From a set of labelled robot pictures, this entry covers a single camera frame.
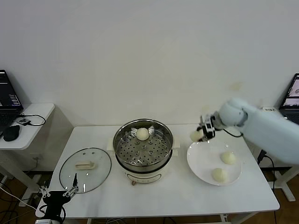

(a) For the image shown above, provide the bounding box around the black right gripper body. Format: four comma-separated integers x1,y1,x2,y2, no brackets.
199,113,222,138

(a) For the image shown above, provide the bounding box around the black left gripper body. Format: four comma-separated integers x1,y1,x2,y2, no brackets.
43,190,69,209

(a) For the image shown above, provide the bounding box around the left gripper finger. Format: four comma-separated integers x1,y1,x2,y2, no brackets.
62,172,79,198
38,185,51,199

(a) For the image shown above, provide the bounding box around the white steamed baozi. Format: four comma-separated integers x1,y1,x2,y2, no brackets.
211,168,228,182
190,130,204,142
136,127,150,141
220,151,237,166

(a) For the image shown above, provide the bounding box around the glass lid with cream handle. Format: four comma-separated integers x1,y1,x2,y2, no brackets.
59,147,112,194

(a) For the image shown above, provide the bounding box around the perforated steel steamer basket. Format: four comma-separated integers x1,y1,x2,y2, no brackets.
113,119,174,171

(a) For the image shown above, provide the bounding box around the white round plate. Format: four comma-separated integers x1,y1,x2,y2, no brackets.
186,140,243,187

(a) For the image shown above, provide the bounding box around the white side desk holding mouse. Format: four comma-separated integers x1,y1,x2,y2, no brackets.
0,103,56,201

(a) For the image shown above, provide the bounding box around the black computer mouse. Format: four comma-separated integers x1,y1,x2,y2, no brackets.
3,124,21,142

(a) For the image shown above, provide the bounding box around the cream electric cooker pot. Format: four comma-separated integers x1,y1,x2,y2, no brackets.
107,136,182,187

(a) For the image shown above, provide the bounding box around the small black hub box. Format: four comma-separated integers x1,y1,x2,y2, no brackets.
16,117,31,126

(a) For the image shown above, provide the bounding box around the grey laptop with image windows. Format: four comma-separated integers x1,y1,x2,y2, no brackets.
279,73,299,122

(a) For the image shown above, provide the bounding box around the white side desk without mouse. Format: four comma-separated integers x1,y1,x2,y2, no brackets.
256,106,299,203

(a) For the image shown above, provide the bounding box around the black laptop with code screen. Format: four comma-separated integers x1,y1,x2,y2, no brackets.
0,69,24,133

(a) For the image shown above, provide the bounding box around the white wall outlet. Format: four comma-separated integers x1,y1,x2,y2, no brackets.
30,153,44,167

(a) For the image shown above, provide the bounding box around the thin black hub cable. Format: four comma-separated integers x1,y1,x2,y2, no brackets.
20,113,47,127

